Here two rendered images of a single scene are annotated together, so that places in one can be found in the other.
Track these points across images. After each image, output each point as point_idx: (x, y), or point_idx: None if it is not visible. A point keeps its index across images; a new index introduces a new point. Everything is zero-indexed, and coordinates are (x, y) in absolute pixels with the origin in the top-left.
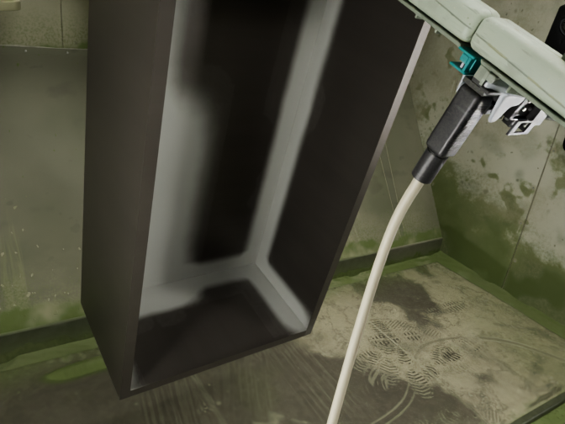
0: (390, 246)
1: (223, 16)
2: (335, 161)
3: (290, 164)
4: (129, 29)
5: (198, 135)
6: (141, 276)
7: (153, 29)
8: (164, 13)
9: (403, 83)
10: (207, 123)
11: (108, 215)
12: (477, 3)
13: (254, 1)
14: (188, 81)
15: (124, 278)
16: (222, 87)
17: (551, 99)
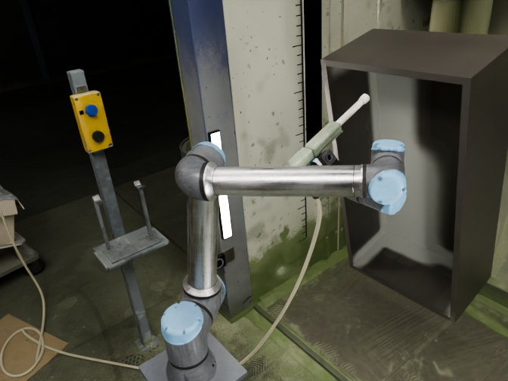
0: (317, 219)
1: (437, 115)
2: (477, 217)
3: (495, 215)
4: (346, 120)
5: (433, 172)
6: (345, 212)
7: None
8: (330, 119)
9: (459, 177)
10: (438, 168)
11: None
12: (310, 142)
13: (455, 109)
14: (423, 143)
15: (348, 212)
16: (443, 150)
17: None
